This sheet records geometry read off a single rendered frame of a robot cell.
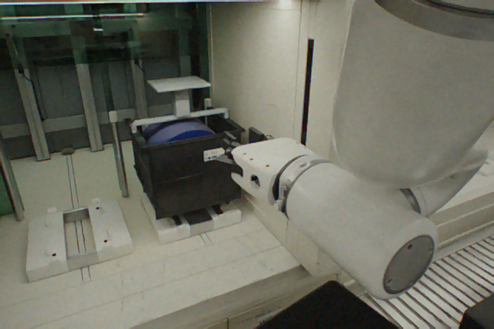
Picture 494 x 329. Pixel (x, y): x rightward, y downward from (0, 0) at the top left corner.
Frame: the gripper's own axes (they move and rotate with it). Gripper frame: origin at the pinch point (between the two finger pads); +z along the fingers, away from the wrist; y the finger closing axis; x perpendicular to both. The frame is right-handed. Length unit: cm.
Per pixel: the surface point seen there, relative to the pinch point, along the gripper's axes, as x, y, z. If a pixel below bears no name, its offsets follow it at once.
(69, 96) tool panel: -12, -22, 92
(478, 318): -33, 36, -24
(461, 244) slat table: -43, 68, -2
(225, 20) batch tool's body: 15.0, 15.4, 39.7
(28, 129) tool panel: -21, -37, 91
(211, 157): -12.1, 3.2, 21.6
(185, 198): -20.9, -3.5, 21.7
